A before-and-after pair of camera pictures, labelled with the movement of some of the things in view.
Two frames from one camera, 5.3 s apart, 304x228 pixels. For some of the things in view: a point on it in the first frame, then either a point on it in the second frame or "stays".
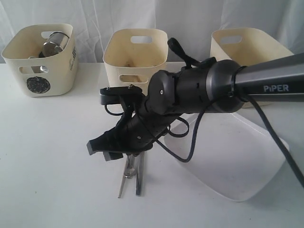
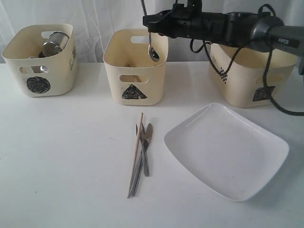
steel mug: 54,44 stays
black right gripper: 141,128 → 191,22
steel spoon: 130,170 → 153,52
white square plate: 236,158 stays
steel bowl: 40,69 stays
